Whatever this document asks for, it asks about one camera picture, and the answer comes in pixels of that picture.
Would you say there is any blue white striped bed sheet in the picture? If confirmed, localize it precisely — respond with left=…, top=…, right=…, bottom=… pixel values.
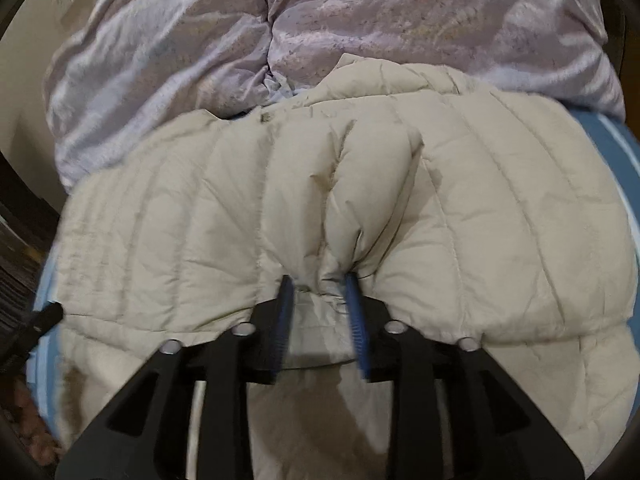
left=30, top=107, right=640, bottom=461

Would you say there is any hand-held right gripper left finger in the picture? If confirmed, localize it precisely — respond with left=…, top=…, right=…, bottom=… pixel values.
left=54, top=274, right=301, bottom=480

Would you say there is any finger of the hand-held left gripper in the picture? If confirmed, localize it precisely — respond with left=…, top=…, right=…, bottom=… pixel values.
left=0, top=301, right=64, bottom=376

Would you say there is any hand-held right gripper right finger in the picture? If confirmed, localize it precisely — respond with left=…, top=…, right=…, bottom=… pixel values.
left=342, top=272, right=586, bottom=480

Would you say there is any lilac patterned pillow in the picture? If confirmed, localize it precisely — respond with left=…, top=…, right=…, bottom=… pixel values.
left=252, top=0, right=628, bottom=123
left=45, top=0, right=281, bottom=193

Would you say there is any beige puffer jacket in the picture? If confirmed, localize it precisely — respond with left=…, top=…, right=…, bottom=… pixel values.
left=52, top=55, right=640, bottom=480

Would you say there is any dark furniture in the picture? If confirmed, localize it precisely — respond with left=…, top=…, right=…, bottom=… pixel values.
left=0, top=157, right=63, bottom=311

